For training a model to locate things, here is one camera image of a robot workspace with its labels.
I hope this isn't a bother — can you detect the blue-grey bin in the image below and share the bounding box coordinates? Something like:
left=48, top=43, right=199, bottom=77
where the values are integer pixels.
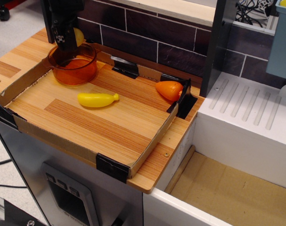
left=266, top=0, right=286, bottom=79

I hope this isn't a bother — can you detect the silver toy oven front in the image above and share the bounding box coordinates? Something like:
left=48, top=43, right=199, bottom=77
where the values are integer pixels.
left=0, top=121, right=143, bottom=226

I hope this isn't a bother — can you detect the transparent orange pot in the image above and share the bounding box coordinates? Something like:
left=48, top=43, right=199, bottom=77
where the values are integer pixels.
left=42, top=43, right=97, bottom=86

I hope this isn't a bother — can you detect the yellow toy potato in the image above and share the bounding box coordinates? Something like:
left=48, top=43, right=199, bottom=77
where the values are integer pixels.
left=74, top=27, right=84, bottom=47

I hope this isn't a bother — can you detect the white toy sink unit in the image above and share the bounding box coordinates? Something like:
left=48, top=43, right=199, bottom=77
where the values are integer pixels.
left=143, top=73, right=286, bottom=226

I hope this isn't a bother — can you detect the dark grey vertical post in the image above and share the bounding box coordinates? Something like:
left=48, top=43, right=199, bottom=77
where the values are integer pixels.
left=200, top=0, right=237, bottom=97

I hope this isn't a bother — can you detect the orange toy carrot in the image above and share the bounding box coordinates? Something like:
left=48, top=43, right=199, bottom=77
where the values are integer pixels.
left=155, top=81, right=183, bottom=101

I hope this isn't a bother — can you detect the black caster wheel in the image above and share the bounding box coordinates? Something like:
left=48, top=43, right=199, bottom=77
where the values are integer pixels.
left=0, top=5, right=10, bottom=21

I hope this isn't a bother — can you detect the black floor cable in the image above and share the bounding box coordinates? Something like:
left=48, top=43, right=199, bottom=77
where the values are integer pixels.
left=0, top=158, right=28, bottom=189

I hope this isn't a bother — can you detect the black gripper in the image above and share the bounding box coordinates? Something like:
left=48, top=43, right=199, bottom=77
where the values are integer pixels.
left=48, top=0, right=84, bottom=51

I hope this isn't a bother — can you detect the black cable bundle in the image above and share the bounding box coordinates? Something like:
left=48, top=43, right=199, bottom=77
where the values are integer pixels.
left=234, top=0, right=279, bottom=26

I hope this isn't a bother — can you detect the cardboard fence with black tape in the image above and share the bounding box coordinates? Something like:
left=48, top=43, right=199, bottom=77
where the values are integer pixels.
left=0, top=37, right=203, bottom=190

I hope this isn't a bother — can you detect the yellow toy banana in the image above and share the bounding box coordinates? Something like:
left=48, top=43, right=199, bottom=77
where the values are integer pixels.
left=77, top=93, right=119, bottom=108

